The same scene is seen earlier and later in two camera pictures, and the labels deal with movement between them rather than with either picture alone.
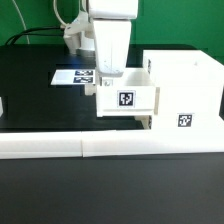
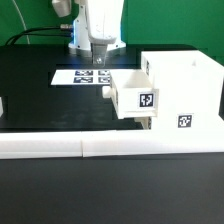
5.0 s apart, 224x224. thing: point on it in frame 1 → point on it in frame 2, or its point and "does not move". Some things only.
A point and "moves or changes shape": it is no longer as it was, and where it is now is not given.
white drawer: (132, 94) moves or changes shape
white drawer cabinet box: (187, 90) does not move
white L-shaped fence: (110, 143) does not move
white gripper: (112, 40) → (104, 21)
